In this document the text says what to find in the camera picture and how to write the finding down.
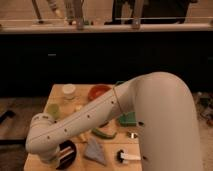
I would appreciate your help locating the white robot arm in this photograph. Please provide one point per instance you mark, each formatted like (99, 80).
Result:
(166, 119)

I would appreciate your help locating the dark round plate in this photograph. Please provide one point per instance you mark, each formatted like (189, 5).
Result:
(65, 165)

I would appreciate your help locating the grey folded cloth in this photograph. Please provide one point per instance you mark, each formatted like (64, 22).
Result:
(94, 151)

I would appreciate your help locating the yellow onion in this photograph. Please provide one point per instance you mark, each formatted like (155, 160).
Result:
(78, 107)

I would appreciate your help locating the green plastic tray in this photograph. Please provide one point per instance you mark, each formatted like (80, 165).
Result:
(128, 119)

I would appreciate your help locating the red bowl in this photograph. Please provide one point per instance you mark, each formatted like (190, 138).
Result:
(97, 91)

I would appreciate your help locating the green cup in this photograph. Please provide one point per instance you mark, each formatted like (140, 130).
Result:
(53, 110)

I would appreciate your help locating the green cucumber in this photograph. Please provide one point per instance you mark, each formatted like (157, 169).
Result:
(103, 135)

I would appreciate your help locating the silver fork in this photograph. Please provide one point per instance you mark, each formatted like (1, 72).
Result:
(133, 135)

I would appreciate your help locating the white handled dish brush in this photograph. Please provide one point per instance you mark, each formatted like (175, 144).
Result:
(123, 157)

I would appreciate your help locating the white cup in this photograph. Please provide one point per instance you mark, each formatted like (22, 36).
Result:
(68, 91)

